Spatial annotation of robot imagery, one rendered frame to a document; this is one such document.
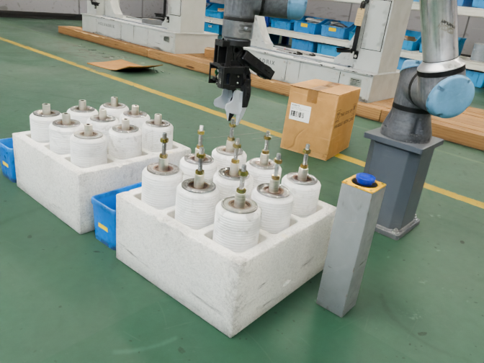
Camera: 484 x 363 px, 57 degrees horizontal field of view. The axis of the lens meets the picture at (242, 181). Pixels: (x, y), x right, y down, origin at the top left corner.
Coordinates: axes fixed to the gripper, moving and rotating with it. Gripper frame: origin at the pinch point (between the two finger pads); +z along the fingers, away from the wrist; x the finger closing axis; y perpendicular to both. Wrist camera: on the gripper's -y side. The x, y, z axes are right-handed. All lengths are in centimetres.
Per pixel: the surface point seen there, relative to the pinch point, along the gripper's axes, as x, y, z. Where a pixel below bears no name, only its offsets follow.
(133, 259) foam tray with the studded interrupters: 8.2, 30.9, 31.2
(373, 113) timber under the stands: -86, -164, 30
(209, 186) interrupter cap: 19.1, 18.1, 9.1
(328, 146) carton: -36, -76, 27
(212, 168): 7.7, 10.5, 10.1
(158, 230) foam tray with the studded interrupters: 16.5, 28.5, 19.2
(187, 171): 5.3, 16.2, 11.1
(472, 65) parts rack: -173, -420, 13
